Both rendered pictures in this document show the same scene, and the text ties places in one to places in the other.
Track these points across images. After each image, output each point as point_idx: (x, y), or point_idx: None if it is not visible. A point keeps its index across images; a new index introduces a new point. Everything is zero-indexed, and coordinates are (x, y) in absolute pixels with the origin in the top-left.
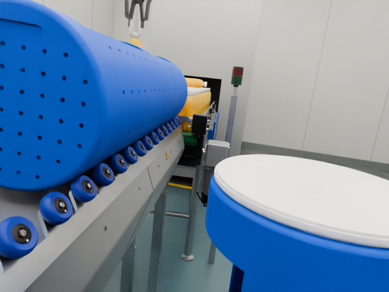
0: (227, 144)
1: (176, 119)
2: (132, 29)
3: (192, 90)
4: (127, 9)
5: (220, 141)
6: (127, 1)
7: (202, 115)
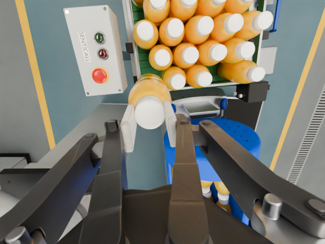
0: (273, 66)
1: (224, 109)
2: (132, 110)
3: (263, 75)
4: (86, 178)
5: (267, 53)
6: (53, 231)
7: (259, 100)
